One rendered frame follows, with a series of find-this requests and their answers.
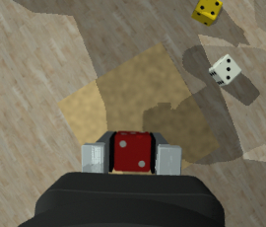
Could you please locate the yellow die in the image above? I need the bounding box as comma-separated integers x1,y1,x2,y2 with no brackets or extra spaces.
191,0,223,27

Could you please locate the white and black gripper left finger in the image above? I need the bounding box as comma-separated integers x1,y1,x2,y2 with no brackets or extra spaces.
82,131,117,174

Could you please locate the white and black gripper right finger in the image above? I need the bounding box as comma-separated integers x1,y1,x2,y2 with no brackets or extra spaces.
150,132,182,176

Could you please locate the white die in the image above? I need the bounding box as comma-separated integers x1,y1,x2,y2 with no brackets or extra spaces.
208,54,242,87

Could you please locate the red die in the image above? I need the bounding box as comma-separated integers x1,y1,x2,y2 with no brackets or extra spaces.
113,131,151,172

